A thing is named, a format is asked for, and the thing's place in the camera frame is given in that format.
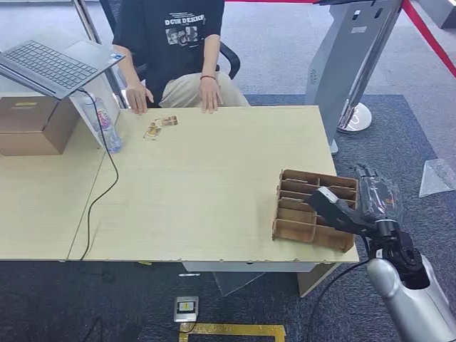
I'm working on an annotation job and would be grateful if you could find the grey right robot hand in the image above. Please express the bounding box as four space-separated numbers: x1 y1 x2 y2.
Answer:
306 164 404 238

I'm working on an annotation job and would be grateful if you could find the person's left hand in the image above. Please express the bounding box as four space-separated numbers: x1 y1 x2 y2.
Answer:
198 76 224 114

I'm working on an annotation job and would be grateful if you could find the person's hand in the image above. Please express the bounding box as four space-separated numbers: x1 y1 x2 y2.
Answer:
198 76 224 114
126 83 155 115

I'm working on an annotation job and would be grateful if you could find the person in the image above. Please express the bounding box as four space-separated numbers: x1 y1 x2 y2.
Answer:
112 0 250 115

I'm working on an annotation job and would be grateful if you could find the person's right hand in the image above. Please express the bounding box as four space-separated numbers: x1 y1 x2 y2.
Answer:
126 83 155 115

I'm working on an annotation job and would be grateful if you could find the brown wooden compartment organizer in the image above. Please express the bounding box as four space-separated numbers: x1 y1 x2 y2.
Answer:
272 169 359 254

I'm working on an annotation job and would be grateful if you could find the beige desk leg panel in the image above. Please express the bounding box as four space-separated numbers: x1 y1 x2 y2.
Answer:
297 262 340 299

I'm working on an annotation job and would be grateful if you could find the white round stand base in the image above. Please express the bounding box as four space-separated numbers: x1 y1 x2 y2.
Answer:
336 102 373 135

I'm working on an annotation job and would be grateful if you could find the clear plastic sheet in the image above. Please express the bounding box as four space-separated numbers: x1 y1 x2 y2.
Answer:
418 157 456 199

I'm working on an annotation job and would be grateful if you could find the grey metal kiosk stand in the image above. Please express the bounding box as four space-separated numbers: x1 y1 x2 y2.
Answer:
305 0 405 156

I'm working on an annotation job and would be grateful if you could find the red barrier tape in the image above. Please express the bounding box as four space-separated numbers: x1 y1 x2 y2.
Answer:
225 0 456 79

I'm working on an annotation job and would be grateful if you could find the silver floor socket box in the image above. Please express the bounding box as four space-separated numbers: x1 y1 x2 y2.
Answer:
173 296 199 323

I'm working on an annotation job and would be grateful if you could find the clear plastic water bottle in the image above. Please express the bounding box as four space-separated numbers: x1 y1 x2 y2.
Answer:
80 93 123 155

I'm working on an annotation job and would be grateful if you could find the white laptop stand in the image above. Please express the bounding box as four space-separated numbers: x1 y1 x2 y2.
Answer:
69 71 121 149

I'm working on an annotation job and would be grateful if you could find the grey open laptop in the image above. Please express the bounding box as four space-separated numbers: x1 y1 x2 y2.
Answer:
0 39 126 100

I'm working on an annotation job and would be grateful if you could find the brown cardboard box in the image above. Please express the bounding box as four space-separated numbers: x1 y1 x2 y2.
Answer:
0 95 81 157

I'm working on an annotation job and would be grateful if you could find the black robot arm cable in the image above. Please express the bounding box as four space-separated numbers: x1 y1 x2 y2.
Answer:
306 258 371 342

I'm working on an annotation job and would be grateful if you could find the black laptop power cable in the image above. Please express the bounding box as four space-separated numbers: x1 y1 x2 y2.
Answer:
78 88 119 261

